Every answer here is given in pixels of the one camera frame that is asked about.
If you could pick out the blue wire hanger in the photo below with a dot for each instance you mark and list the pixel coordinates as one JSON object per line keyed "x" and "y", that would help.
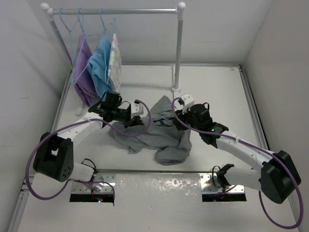
{"x": 165, "y": 116}

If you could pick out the white patterned hanging shirt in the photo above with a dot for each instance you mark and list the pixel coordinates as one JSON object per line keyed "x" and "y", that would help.
{"x": 115, "y": 64}

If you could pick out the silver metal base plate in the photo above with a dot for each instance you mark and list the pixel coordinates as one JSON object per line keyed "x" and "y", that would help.
{"x": 104, "y": 182}

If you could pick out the blue hanger with purple shirt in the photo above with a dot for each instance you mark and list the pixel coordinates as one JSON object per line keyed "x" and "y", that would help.
{"x": 80, "y": 20}

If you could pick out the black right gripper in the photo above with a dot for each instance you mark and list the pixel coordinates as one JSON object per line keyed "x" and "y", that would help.
{"x": 181, "y": 116}

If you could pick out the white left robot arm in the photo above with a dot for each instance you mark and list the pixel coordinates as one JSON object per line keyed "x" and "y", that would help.
{"x": 55, "y": 157}

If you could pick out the white metal clothes rack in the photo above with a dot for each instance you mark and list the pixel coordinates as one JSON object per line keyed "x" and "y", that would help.
{"x": 178, "y": 11}

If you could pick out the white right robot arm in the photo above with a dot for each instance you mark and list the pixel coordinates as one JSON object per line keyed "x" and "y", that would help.
{"x": 273, "y": 174}

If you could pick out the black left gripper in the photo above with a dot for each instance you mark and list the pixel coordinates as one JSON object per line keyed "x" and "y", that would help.
{"x": 136, "y": 120}

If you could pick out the grey t shirt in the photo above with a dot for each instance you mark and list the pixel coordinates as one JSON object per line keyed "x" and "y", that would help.
{"x": 172, "y": 146}

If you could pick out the purple hanging shirt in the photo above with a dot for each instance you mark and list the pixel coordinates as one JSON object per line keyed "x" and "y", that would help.
{"x": 82, "y": 81}

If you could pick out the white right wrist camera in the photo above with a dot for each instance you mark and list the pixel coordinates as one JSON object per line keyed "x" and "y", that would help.
{"x": 186, "y": 101}

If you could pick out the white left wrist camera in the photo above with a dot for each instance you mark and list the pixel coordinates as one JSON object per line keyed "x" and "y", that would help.
{"x": 136, "y": 109}

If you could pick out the blue hanging shirt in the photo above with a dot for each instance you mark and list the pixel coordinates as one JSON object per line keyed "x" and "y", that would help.
{"x": 96, "y": 67}

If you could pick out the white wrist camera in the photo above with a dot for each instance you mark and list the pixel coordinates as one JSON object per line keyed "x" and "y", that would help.
{"x": 136, "y": 109}
{"x": 186, "y": 101}

